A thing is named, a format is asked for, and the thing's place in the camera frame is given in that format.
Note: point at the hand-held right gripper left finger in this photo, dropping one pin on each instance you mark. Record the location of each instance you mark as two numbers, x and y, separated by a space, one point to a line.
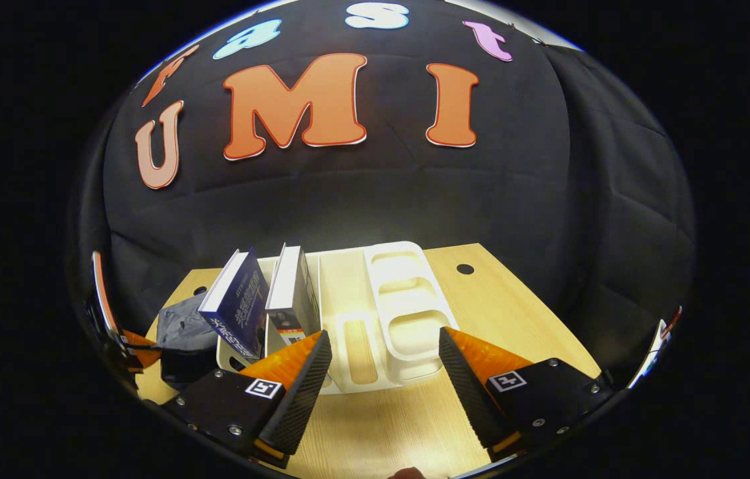
302 399

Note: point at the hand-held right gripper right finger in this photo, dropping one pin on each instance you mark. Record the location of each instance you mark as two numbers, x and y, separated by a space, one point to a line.
465 392

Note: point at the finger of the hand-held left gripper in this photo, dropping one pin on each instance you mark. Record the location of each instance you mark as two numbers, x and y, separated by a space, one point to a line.
139 349

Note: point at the gray schoolbag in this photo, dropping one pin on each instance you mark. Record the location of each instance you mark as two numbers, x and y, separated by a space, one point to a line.
182 326

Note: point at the white bookshelf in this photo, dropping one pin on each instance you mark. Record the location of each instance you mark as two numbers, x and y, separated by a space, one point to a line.
408 313

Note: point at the blue book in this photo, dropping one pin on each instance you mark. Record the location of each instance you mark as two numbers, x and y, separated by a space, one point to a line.
239 313

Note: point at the white book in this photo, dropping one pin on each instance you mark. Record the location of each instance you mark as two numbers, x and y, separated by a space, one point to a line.
292 279

